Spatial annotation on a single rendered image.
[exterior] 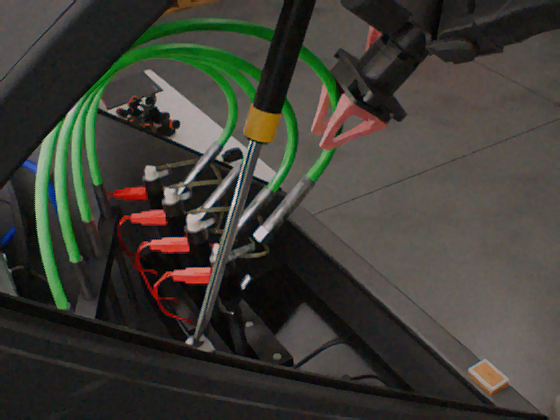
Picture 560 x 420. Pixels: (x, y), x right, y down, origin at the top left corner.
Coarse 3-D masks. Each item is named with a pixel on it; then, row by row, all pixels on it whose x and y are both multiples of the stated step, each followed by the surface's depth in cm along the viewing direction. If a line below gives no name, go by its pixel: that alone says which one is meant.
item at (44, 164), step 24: (168, 24) 72; (192, 24) 73; (216, 24) 74; (240, 24) 76; (336, 96) 86; (48, 144) 71; (48, 168) 72; (312, 168) 90; (48, 192) 74; (48, 240) 76; (48, 264) 77; (72, 312) 81
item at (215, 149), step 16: (192, 64) 102; (224, 80) 106; (96, 96) 97; (96, 112) 98; (224, 128) 110; (224, 144) 110; (96, 160) 101; (208, 160) 110; (96, 176) 102; (192, 176) 110; (96, 192) 103
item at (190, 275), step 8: (176, 272) 92; (184, 272) 91; (192, 272) 91; (200, 272) 90; (208, 272) 90; (176, 280) 92; (184, 280) 91; (192, 280) 91; (200, 280) 91; (208, 280) 91
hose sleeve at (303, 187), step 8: (304, 176) 90; (296, 184) 90; (304, 184) 89; (312, 184) 90; (296, 192) 89; (304, 192) 90; (288, 200) 90; (296, 200) 89; (280, 208) 90; (288, 208) 90; (272, 216) 90; (280, 216) 90; (288, 216) 90; (264, 224) 90; (272, 224) 90; (280, 224) 90; (272, 232) 90
